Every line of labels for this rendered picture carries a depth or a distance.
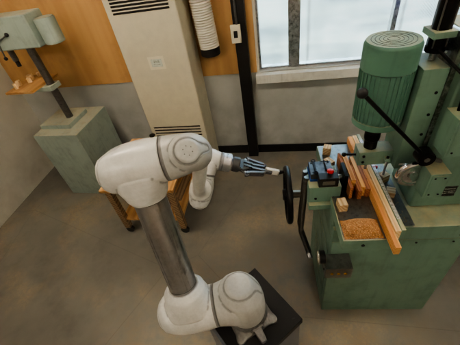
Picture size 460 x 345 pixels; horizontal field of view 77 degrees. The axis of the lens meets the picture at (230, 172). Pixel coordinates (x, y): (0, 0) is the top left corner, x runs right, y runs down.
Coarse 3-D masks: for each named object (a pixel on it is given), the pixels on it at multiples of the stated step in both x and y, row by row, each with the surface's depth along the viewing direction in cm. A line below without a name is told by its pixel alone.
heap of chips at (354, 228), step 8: (344, 224) 112; (352, 224) 110; (360, 224) 109; (368, 224) 109; (376, 224) 110; (344, 232) 111; (352, 232) 108; (360, 232) 108; (368, 232) 107; (376, 232) 107
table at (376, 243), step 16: (336, 144) 152; (320, 160) 144; (336, 160) 143; (320, 208) 128; (336, 208) 121; (352, 208) 120; (368, 208) 118; (336, 224) 119; (352, 240) 108; (368, 240) 108; (384, 240) 107; (400, 240) 106
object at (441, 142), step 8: (448, 112) 94; (456, 112) 92; (448, 120) 95; (456, 120) 91; (440, 128) 99; (448, 128) 95; (456, 128) 91; (440, 136) 100; (448, 136) 95; (456, 136) 93; (440, 144) 100; (448, 144) 96; (456, 144) 95; (440, 152) 100; (448, 152) 97; (456, 152) 97
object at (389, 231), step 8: (352, 144) 144; (352, 152) 143; (368, 176) 126; (376, 192) 119; (376, 200) 116; (376, 208) 115; (384, 216) 110; (384, 224) 108; (384, 232) 109; (392, 232) 104; (392, 240) 102; (392, 248) 102; (400, 248) 100
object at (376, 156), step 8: (360, 144) 123; (384, 144) 121; (360, 152) 119; (368, 152) 119; (376, 152) 118; (384, 152) 118; (392, 152) 118; (360, 160) 121; (368, 160) 121; (376, 160) 121
